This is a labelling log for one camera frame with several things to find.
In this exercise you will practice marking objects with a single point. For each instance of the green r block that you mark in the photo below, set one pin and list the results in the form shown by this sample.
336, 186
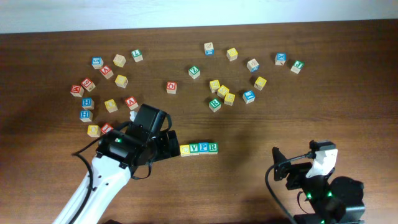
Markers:
213, 148
214, 105

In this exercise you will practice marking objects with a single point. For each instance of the yellow block cluster middle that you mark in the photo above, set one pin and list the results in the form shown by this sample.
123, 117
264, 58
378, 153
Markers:
222, 91

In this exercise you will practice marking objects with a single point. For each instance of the blue H block far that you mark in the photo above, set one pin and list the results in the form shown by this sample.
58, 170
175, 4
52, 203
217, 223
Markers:
88, 104

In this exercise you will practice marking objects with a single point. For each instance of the yellow block cluster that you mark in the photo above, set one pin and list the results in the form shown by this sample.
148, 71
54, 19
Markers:
121, 81
222, 91
214, 85
229, 99

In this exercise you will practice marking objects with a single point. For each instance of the red A block far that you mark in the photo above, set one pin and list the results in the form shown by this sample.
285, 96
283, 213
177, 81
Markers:
106, 72

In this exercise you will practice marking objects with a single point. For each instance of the blue 5 number block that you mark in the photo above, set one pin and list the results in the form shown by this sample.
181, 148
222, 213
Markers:
97, 62

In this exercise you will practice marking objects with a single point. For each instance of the yellow C letter block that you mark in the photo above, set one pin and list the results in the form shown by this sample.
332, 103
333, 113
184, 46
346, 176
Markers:
185, 150

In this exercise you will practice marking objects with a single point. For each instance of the red A letter block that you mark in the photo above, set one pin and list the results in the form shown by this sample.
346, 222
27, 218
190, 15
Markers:
131, 103

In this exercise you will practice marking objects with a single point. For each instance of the red O letter block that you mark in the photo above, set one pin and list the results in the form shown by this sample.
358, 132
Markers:
171, 87

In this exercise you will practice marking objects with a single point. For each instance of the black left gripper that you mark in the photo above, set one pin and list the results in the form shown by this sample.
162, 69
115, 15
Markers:
169, 144

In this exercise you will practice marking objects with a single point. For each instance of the red I letter block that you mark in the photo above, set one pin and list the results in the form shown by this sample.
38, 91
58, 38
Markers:
106, 128

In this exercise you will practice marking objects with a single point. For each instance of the blue h block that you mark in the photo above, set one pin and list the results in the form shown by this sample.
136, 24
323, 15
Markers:
88, 104
86, 116

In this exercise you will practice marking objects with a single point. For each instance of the blue E letter block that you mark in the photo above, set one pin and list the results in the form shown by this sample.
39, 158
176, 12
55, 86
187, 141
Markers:
248, 96

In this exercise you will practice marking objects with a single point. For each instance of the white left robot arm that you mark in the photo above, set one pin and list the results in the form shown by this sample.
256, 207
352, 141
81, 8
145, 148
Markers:
147, 139

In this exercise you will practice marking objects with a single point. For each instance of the yellow block cluster lower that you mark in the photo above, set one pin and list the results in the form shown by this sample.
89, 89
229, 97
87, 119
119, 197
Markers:
229, 99

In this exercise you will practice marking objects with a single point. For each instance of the green J letter block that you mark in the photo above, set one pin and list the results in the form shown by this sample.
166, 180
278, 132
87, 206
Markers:
297, 66

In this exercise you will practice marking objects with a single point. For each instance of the yellow Q letter block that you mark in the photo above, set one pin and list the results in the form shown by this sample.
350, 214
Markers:
94, 131

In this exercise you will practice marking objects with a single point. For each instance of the green Z letter block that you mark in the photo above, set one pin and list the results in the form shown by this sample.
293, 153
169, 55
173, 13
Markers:
194, 72

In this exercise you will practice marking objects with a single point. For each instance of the blue H block near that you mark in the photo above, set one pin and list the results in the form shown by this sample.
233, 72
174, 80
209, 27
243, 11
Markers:
86, 116

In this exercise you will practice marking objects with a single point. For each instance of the blue X letter block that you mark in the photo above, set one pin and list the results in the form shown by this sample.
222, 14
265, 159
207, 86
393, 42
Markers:
280, 58

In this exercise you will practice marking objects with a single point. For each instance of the orange sided plain block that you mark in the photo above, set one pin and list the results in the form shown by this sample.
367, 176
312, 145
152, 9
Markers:
252, 65

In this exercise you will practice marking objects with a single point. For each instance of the red 9 number block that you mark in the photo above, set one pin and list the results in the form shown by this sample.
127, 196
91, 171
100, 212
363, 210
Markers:
88, 84

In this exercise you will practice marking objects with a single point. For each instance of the yellow block right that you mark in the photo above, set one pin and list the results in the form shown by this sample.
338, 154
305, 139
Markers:
260, 83

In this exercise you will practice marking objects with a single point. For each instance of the yellow block far top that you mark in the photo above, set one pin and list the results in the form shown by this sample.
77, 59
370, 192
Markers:
232, 54

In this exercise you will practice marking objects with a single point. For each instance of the green L letter block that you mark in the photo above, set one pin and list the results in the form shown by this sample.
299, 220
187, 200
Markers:
137, 55

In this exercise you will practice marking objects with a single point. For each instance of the red M letter block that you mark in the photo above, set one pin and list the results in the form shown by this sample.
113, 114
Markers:
77, 90

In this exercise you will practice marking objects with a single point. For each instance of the yellow O letter block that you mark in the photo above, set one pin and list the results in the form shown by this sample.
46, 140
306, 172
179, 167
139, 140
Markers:
111, 105

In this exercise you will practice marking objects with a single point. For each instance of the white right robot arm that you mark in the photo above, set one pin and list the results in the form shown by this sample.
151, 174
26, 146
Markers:
339, 201

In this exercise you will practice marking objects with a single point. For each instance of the yellow sided plain block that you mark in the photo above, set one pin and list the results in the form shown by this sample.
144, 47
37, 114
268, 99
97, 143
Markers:
119, 60

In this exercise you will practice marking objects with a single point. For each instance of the green V letter block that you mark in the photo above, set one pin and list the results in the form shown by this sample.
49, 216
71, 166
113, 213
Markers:
194, 149

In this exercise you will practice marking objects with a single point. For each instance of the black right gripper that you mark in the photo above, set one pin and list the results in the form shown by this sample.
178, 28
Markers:
292, 173

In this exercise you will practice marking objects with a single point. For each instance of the blue sided top block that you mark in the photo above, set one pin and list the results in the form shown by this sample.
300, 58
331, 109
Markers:
209, 48

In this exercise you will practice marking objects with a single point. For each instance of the blue P letter block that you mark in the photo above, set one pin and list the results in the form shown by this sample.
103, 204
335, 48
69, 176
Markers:
203, 147

